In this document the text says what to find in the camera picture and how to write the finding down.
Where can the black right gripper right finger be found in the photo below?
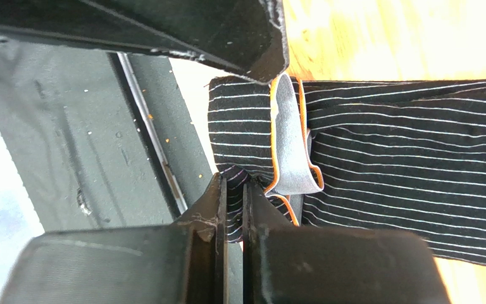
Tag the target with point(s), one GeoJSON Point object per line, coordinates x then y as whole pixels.
{"type": "Point", "coordinates": [259, 217]}

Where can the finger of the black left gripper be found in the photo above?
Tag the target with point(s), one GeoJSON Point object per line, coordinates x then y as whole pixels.
{"type": "Point", "coordinates": [245, 38]}

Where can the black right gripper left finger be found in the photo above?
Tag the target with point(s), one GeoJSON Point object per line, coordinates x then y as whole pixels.
{"type": "Point", "coordinates": [206, 221]}

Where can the black striped underwear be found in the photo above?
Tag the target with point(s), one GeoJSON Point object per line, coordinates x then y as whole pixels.
{"type": "Point", "coordinates": [359, 154]}

